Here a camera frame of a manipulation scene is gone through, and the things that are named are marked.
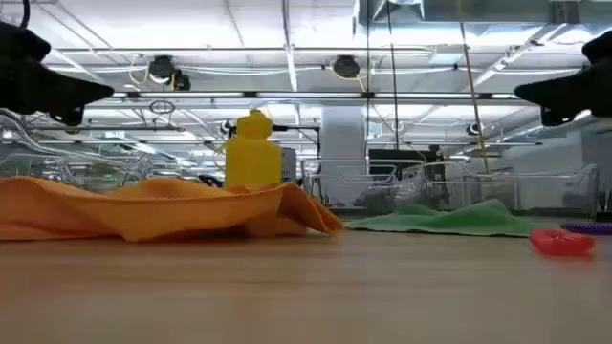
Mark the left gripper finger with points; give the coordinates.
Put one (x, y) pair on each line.
(48, 93)

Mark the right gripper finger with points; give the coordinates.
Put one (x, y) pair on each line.
(574, 95)

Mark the green microfibre cloth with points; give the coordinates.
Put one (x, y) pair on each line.
(454, 222)

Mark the yellow sports bottle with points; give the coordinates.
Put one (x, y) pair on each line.
(253, 162)

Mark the clear plastic bin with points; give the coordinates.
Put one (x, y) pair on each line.
(95, 177)
(550, 191)
(363, 191)

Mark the orange microfibre cloth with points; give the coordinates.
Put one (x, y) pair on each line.
(143, 210)

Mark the white building pillar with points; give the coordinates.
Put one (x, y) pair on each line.
(342, 134)

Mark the long ceiling light strip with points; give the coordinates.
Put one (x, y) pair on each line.
(311, 94)

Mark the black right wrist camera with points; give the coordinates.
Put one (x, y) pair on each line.
(600, 48)

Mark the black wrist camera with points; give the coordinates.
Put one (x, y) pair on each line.
(600, 48)
(19, 43)

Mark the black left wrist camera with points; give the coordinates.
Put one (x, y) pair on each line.
(19, 43)

